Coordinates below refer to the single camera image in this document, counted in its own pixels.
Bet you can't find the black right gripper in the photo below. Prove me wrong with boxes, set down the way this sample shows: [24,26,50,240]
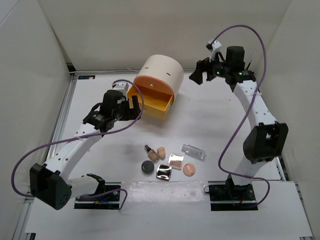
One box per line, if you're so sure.
[188,51,230,86]

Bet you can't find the yellow drawer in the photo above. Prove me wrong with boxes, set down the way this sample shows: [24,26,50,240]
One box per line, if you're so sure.
[138,86,174,120]

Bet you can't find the cream drawer organizer shell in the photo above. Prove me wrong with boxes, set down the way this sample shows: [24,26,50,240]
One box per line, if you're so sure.
[135,54,184,97]

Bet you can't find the orange drawer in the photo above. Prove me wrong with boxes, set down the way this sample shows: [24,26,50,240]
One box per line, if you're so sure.
[133,75,175,96]

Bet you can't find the beige makeup sponge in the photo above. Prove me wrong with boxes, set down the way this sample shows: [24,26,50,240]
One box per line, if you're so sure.
[156,147,166,160]

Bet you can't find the round pink powder puff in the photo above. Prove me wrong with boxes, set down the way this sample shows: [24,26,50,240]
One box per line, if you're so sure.
[182,163,196,177]

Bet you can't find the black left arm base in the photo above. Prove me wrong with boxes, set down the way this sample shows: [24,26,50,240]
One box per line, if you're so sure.
[73,173,128,211]

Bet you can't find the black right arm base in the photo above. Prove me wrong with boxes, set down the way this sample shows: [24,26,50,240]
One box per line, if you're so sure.
[203,183,258,212]

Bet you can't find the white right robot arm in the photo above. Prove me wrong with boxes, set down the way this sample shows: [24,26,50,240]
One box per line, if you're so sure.
[189,41,289,200]

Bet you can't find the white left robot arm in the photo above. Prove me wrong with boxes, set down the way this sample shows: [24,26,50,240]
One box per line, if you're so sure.
[29,89,142,210]

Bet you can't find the foundation bottle with pump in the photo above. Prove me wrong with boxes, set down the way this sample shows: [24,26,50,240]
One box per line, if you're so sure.
[144,144,160,162]

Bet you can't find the round black compact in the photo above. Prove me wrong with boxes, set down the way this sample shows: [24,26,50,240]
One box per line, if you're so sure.
[141,160,155,175]

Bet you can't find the blue label sticker left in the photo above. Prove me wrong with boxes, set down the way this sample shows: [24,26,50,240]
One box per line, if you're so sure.
[78,75,96,80]

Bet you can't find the pink eyeshadow palette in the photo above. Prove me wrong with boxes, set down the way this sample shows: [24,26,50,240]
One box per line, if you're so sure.
[168,153,184,170]

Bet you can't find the square black gold compact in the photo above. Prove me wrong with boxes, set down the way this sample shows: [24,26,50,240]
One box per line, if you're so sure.
[156,164,172,181]

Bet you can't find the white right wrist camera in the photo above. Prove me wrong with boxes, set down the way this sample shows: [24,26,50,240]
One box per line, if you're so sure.
[206,40,222,54]

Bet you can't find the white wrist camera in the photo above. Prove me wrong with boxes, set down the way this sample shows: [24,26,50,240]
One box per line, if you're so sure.
[112,81,129,96]
[206,40,222,54]

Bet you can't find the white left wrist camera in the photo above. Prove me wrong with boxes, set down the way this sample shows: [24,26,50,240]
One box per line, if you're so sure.
[112,81,129,96]

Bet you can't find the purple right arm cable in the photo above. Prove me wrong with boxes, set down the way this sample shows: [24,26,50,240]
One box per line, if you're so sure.
[212,24,271,208]

